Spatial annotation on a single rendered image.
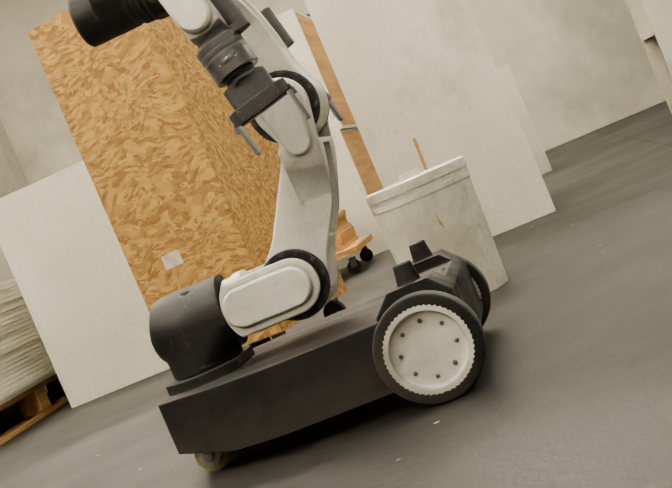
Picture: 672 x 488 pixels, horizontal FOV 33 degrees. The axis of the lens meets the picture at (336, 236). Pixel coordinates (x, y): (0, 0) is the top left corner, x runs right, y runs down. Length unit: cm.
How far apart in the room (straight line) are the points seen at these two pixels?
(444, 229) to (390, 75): 164
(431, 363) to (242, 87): 59
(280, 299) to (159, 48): 141
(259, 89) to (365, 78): 263
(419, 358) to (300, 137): 49
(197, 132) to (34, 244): 175
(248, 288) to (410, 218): 94
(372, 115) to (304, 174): 243
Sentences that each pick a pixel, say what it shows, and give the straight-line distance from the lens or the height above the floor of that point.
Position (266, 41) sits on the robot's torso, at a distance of 226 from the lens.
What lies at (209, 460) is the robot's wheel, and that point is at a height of 3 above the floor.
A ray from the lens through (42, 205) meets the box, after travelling 502.
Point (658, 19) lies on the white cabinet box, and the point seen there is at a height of 57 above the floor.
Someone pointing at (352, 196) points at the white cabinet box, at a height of 35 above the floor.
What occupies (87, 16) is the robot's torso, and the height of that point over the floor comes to 93.
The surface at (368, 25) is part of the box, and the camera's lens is 466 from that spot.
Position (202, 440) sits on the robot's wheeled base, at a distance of 226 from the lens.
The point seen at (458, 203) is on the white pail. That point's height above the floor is 26.
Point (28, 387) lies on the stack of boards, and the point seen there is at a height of 15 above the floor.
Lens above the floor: 42
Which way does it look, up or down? 2 degrees down
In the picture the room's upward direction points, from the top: 23 degrees counter-clockwise
